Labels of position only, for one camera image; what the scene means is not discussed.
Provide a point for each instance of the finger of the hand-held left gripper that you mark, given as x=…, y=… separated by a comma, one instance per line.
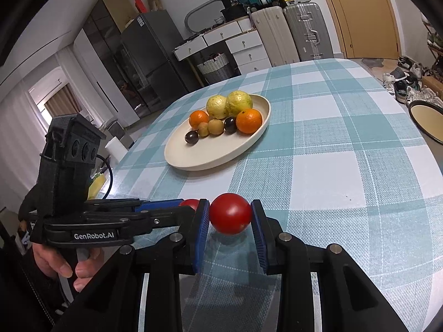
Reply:
x=162, y=204
x=166, y=218

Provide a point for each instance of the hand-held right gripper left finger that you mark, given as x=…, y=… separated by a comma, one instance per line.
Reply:
x=200, y=235

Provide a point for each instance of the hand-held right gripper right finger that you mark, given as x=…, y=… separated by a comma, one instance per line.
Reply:
x=260, y=235

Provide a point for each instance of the red tomato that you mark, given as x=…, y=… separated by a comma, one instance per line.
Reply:
x=230, y=212
x=190, y=204

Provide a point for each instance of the cream oval plate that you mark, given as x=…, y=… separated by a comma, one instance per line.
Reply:
x=207, y=152

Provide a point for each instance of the small orange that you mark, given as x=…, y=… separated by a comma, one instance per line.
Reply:
x=198, y=118

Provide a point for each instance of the large orange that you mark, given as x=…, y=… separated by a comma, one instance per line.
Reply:
x=249, y=121

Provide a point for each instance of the person's left forearm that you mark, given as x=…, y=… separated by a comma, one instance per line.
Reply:
x=20, y=290

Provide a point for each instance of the person's left hand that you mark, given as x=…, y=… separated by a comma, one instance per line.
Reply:
x=52, y=259

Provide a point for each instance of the yellow object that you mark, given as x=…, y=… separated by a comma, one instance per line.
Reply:
x=96, y=186

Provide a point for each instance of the dark plum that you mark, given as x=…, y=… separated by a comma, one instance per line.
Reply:
x=191, y=137
x=230, y=124

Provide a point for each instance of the brown curtains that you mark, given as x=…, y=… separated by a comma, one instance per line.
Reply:
x=64, y=102

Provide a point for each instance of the brown kiwi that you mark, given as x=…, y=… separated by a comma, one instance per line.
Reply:
x=203, y=129
x=216, y=127

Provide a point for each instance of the teal white checked tablecloth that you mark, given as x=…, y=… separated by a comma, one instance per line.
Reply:
x=328, y=179

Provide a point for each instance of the white air conditioner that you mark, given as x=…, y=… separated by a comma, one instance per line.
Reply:
x=46, y=83

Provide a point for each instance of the yellow-green guava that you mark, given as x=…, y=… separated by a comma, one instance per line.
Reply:
x=217, y=106
x=238, y=102

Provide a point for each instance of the grey fridge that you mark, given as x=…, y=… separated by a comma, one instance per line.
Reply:
x=152, y=62

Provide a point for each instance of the dark glass cabinet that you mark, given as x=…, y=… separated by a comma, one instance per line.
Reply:
x=103, y=41

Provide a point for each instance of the white wicker basket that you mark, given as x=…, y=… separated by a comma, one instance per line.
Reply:
x=216, y=69

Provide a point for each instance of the white desk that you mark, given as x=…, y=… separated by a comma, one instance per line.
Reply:
x=193, y=46

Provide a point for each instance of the white drawer cabinet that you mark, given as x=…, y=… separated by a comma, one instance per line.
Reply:
x=249, y=52

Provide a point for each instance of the beige cardboard box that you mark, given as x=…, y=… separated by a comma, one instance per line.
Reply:
x=119, y=8

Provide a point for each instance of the beige suitcase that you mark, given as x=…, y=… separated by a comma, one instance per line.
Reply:
x=273, y=38

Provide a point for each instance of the black rimmed round tray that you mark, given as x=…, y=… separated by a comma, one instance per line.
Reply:
x=429, y=121

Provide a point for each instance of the patterned doormat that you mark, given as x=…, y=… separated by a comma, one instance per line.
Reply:
x=373, y=63

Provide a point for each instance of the silver suitcase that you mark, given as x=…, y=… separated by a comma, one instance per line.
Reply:
x=306, y=31

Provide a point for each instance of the pile of sneakers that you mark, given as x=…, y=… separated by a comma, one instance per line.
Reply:
x=405, y=83

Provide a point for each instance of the tan wooden door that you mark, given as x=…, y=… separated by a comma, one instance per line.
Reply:
x=363, y=13

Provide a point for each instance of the wooden shoe rack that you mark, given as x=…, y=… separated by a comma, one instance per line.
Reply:
x=434, y=41

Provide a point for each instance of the oval grey frame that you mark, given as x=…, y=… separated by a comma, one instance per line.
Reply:
x=193, y=13

